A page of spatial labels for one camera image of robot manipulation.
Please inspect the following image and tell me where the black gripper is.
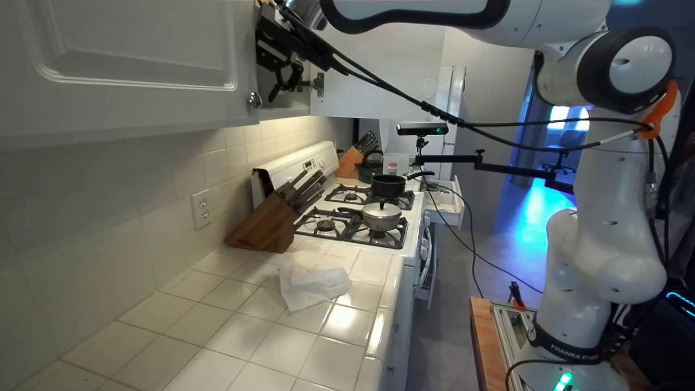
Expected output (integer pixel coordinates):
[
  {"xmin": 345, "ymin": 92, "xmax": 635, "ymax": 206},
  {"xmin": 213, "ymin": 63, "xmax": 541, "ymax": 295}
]
[{"xmin": 254, "ymin": 6, "xmax": 320, "ymax": 105}]

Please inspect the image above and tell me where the white cupboard carcass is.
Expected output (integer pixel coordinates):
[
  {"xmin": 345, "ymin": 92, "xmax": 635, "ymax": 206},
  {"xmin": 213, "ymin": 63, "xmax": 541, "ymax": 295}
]
[{"xmin": 248, "ymin": 0, "xmax": 314, "ymax": 124}]

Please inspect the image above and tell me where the open white cupboard door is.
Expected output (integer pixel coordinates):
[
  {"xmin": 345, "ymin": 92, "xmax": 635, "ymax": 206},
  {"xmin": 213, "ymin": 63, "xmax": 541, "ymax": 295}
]
[{"xmin": 307, "ymin": 19, "xmax": 451, "ymax": 122}]

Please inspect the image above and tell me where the closed white cupboard door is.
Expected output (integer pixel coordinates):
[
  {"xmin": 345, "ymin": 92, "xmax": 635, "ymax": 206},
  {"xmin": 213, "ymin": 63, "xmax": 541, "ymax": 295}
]
[{"xmin": 0, "ymin": 0, "xmax": 263, "ymax": 153}]

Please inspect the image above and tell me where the black kettle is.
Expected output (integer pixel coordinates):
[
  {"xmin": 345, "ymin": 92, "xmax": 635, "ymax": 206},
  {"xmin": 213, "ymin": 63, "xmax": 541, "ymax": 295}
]
[{"xmin": 356, "ymin": 149, "xmax": 386, "ymax": 183}]

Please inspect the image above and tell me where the wooden knife block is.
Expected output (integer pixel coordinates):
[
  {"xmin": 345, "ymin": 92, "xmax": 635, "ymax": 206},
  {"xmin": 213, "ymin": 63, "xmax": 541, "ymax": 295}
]
[{"xmin": 224, "ymin": 191, "xmax": 300, "ymax": 256}]

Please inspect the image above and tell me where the black cooking pot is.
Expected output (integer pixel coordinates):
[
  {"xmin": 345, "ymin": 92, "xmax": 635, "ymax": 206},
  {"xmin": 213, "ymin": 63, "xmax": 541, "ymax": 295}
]
[{"xmin": 368, "ymin": 170, "xmax": 437, "ymax": 205}]

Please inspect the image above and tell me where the white gas stove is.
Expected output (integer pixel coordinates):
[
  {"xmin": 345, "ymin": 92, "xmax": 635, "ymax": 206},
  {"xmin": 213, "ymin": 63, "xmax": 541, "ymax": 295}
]
[{"xmin": 248, "ymin": 140, "xmax": 443, "ymax": 391}]

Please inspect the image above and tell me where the silver pan with lid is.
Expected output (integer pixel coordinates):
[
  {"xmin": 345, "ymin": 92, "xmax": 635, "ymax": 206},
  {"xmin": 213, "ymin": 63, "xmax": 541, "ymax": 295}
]
[{"xmin": 333, "ymin": 203, "xmax": 407, "ymax": 234}]

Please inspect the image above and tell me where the white crumpled cloth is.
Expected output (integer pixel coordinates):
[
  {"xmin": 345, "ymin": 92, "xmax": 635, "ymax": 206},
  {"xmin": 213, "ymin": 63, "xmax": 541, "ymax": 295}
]
[{"xmin": 275, "ymin": 256, "xmax": 354, "ymax": 315}]

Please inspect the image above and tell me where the bright window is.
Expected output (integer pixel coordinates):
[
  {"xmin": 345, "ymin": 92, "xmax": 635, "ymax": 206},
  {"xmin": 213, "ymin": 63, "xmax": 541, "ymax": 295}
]
[{"xmin": 546, "ymin": 105, "xmax": 592, "ymax": 134}]

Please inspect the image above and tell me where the red black clamp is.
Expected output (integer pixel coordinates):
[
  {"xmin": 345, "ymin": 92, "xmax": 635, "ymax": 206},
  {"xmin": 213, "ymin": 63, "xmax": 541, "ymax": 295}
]
[{"xmin": 505, "ymin": 281, "xmax": 528, "ymax": 311}]

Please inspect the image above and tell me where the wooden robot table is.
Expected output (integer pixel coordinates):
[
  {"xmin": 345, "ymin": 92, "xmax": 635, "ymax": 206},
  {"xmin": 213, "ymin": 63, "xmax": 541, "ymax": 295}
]
[{"xmin": 466, "ymin": 295, "xmax": 654, "ymax": 391}]

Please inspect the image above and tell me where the metal mounting plate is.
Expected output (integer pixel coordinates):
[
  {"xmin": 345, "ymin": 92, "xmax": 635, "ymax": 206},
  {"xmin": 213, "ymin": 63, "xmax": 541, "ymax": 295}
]
[{"xmin": 491, "ymin": 300, "xmax": 542, "ymax": 368}]

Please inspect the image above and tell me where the dark cupboard door handle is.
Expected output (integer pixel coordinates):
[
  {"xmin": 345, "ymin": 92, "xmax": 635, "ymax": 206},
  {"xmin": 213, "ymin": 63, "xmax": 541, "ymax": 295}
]
[{"xmin": 301, "ymin": 71, "xmax": 325, "ymax": 99}]

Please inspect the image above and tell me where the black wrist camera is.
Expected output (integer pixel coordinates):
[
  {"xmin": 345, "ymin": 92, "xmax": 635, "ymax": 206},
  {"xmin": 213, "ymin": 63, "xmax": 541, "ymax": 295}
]
[{"xmin": 306, "ymin": 29, "xmax": 354, "ymax": 76}]

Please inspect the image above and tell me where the thick black cable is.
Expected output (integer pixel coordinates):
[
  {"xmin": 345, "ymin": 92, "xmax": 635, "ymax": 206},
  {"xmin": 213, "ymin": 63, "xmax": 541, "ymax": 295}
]
[{"xmin": 277, "ymin": 6, "xmax": 657, "ymax": 156}]

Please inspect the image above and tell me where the black stereo camera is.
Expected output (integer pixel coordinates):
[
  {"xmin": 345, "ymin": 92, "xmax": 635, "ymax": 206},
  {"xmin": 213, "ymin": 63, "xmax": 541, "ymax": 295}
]
[{"xmin": 394, "ymin": 122, "xmax": 449, "ymax": 140}]

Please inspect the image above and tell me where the white wall outlet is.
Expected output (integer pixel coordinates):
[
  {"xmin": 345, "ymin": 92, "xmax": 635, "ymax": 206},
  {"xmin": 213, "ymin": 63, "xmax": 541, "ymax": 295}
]
[{"xmin": 189, "ymin": 187, "xmax": 215, "ymax": 232}]

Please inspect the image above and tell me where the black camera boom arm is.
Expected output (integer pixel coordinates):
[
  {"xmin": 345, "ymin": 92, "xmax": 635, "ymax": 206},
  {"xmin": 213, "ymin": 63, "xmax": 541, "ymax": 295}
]
[{"xmin": 412, "ymin": 133, "xmax": 569, "ymax": 193}]

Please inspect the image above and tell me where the thin black cable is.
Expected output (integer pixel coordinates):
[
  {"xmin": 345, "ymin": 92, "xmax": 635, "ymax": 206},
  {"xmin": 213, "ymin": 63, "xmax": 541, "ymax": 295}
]
[{"xmin": 424, "ymin": 183, "xmax": 546, "ymax": 297}]

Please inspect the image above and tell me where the orange cable clip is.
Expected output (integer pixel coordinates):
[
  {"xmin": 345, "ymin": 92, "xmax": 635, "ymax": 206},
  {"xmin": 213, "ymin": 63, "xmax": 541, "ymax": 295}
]
[{"xmin": 639, "ymin": 81, "xmax": 681, "ymax": 141}]

